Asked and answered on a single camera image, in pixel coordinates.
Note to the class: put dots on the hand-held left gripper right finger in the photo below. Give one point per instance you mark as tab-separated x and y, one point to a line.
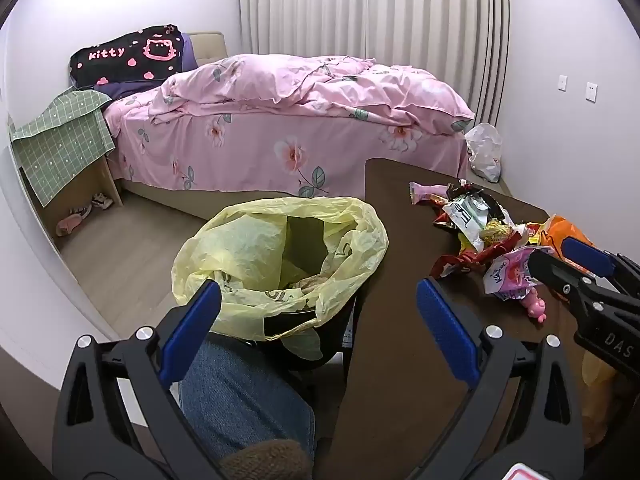
445	330

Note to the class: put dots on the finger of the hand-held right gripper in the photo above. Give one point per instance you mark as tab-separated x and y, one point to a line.
585	255
555	272

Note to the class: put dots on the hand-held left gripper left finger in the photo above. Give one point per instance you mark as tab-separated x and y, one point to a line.
192	330

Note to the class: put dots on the cartoon print tissue packet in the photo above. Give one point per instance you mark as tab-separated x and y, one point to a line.
512	272

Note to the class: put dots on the black waste bin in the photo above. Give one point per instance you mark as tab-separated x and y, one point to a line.
330	345

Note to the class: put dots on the orange snack bag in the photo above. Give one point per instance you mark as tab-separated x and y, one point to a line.
555	232

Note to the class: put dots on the pink caterpillar toy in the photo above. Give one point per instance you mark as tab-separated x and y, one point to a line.
535	305

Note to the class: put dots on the yellow snack wrapper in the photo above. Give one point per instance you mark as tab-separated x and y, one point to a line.
500	232

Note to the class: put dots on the red snack wrapper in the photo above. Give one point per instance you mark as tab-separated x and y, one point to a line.
475	257

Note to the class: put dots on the person's leg in blue jeans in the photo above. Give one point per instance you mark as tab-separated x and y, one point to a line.
235	400

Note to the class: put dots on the white green snack wrapper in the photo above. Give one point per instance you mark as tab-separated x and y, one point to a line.
467	215

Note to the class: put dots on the dark brown snack wrapper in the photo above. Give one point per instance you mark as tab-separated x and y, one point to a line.
462	189

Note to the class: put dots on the pink snack wrapper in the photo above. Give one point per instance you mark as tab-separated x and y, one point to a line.
427	192

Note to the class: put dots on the white plastic bag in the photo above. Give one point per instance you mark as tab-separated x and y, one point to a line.
484	152

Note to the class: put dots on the brown fuzzy cloth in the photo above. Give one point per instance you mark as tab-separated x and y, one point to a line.
265	460

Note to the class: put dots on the white sneaker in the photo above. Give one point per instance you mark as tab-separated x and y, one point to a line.
101	201

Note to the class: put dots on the pink shoe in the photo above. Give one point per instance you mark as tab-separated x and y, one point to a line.
72	221

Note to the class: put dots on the wooden bedside table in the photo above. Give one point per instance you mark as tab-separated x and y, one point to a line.
100	180

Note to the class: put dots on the bed with pink floral sheet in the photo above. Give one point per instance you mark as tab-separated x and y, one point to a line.
250	155

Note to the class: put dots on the green checked cloth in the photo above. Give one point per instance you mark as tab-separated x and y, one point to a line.
55	145

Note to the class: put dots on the pink floral duvet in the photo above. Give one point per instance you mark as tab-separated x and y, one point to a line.
325	85

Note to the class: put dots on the black Hello Kitty pillow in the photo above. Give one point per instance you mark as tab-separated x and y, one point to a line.
125	55

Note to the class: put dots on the white pleated curtain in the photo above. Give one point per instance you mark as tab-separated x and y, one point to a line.
375	10

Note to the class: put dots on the white wall switch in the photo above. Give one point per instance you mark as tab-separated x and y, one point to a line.
591	91
562	83

